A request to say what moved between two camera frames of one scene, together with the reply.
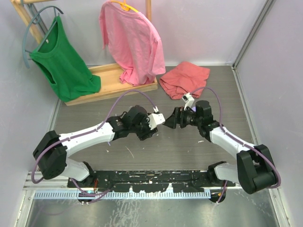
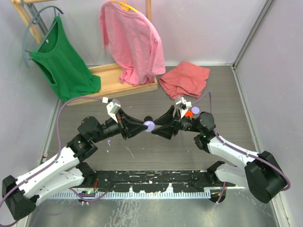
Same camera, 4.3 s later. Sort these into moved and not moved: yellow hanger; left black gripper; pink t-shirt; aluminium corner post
Moved: left black gripper
Not moved: pink t-shirt; yellow hanger; aluminium corner post
